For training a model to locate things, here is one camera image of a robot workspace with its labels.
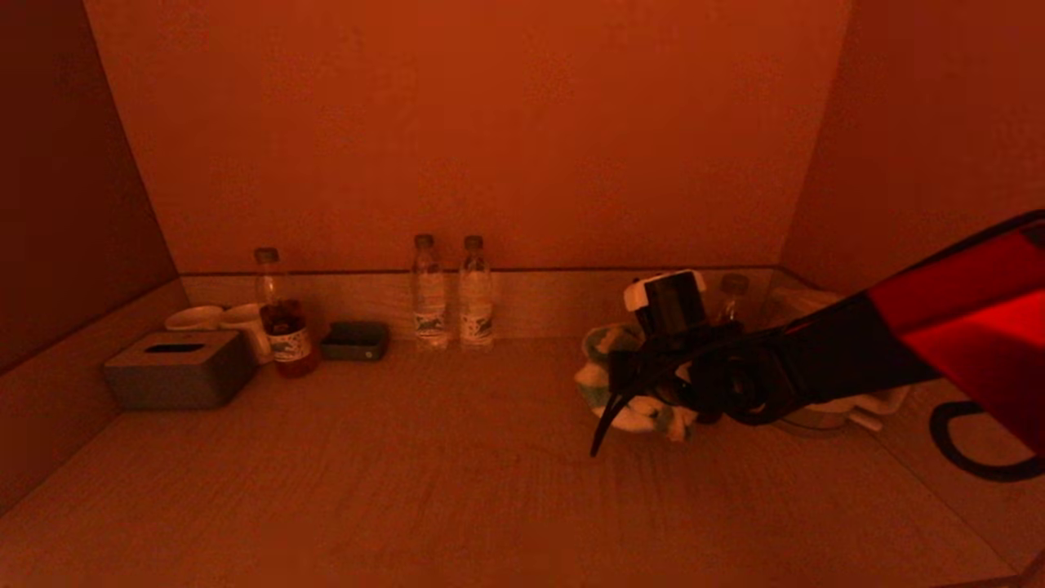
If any green white striped towel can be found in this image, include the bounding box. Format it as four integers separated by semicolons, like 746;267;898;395
574;324;699;442

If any full tea bottle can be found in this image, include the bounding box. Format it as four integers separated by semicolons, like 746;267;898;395
717;273;750;325

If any white electric kettle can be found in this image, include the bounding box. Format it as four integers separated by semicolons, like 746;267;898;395
763;286;911;417

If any white kettle base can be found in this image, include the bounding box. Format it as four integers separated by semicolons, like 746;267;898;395
780;407;887;434

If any clear water bottle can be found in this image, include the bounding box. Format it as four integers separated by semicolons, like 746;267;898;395
410;234;450;351
457;235;496;351

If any small teal tray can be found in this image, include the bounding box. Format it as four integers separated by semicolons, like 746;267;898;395
320;321;390;362

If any half-full tea bottle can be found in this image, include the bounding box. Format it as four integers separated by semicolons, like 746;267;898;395
253;247;321;379

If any white cup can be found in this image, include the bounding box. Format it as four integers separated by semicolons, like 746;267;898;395
164;305;225;333

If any grey-blue tissue box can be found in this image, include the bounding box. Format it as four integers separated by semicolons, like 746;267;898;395
102;331;260;412

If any black camera cable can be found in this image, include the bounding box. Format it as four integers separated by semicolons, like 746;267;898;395
589;321;817;458

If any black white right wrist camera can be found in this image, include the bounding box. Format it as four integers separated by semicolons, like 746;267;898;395
625;271;708;337

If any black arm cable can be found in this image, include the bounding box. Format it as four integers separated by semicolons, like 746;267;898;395
929;400;1045;483

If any white mug with handle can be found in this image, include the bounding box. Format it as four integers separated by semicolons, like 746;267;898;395
219;304;274;365

